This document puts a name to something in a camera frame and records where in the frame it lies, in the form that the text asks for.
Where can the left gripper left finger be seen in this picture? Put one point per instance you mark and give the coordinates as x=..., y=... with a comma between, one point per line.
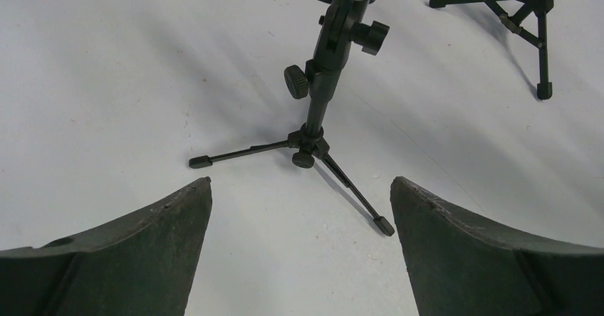
x=142, y=263

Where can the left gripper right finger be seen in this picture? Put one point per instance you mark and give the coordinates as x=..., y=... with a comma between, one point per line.
x=463, y=263

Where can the black tripod mic stand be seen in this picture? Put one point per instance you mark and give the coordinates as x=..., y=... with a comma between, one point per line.
x=341, y=26

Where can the black shock-mount tripod stand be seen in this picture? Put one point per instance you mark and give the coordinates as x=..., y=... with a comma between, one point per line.
x=511, y=14

